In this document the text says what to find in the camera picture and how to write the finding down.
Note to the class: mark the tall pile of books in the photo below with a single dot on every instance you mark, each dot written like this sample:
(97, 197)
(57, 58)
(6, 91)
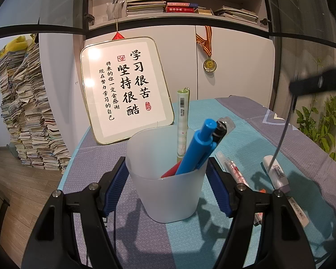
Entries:
(30, 112)

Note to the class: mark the white labelled marker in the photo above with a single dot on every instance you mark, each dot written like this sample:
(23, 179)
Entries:
(298, 213)

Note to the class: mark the white lower cabinet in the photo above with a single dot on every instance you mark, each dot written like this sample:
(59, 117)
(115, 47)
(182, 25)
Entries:
(240, 61)

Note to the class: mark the small stack of books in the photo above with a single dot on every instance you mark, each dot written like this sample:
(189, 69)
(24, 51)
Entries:
(204, 11)

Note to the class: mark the thick red books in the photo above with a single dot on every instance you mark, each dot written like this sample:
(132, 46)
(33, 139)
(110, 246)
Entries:
(180, 7)

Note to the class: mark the small grey-green container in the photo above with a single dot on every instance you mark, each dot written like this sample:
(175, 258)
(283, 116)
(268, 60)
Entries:
(11, 150)

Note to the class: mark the red hanging ornament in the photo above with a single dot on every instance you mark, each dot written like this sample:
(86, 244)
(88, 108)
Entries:
(117, 36)

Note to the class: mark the white pen with clip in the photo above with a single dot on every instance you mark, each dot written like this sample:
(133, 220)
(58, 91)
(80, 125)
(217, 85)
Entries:
(182, 117)

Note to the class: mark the black pen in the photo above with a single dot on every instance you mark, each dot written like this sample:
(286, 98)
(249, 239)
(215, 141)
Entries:
(220, 129)

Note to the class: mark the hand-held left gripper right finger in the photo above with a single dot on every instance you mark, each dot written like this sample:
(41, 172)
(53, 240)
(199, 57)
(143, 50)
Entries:
(221, 190)

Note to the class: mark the stack of magazines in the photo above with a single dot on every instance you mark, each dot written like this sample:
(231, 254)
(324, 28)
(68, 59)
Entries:
(144, 7)

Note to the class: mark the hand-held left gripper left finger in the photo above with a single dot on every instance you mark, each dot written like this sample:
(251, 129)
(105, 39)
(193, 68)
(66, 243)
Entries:
(116, 187)

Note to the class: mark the glass cabinet door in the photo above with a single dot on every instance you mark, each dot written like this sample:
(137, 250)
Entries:
(296, 8)
(39, 5)

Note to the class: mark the white pen holder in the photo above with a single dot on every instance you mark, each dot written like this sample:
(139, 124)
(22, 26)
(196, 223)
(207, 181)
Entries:
(115, 11)

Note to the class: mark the white purple correction tape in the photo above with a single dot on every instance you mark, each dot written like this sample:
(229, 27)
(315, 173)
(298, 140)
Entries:
(277, 173)

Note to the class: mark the framed calligraphy sign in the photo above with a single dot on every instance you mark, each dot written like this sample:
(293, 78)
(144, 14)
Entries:
(123, 89)

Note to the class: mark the gold medal with striped ribbon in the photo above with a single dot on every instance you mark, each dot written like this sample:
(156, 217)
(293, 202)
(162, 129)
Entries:
(210, 65)

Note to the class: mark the patterned red white pen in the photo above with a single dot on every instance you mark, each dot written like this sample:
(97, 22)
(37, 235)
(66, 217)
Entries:
(235, 171)

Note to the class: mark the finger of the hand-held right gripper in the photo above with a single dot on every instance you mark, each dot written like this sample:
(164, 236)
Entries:
(322, 80)

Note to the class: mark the blue grey tablecloth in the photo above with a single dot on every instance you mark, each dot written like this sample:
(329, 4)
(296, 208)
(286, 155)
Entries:
(268, 134)

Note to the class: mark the translucent white cup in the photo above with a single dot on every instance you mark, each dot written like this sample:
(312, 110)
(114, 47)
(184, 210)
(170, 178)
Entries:
(162, 199)

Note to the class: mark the yellow plush toy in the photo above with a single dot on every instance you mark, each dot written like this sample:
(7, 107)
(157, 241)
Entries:
(15, 44)

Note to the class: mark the orange highlighter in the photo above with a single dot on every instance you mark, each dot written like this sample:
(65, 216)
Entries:
(262, 191)

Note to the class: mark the grey bookshelf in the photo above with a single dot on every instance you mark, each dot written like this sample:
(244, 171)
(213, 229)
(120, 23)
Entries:
(184, 19)

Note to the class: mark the blue pen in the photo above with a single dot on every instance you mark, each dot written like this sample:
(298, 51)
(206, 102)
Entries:
(196, 145)

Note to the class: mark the stack of worn papers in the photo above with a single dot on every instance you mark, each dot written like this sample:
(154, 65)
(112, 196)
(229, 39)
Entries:
(238, 15)

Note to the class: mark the green leafy plant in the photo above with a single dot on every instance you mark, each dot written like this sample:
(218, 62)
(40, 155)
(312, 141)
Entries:
(324, 123)

